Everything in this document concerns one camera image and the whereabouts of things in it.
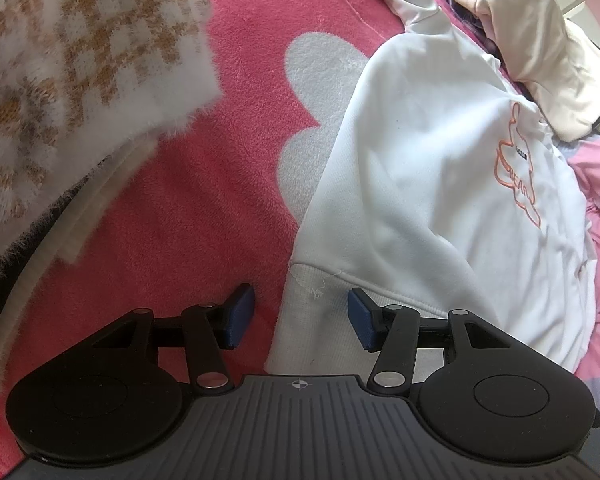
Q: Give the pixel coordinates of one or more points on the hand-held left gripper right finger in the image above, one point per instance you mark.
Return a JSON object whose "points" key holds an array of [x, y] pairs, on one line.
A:
{"points": [[361, 317]]}

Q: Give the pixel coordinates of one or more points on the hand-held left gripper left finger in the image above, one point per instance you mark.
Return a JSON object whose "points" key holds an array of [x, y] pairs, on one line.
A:
{"points": [[240, 317]]}

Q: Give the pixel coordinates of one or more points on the white sweatshirt with bear outline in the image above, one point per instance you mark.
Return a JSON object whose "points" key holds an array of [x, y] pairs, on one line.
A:
{"points": [[430, 160]]}

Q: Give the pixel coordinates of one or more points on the pink floral fleece blanket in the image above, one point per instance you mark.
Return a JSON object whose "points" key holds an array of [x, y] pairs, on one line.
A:
{"points": [[255, 160]]}

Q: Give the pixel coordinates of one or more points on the person's checked fuzzy sweater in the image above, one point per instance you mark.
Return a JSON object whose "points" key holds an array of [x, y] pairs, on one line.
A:
{"points": [[80, 60]]}

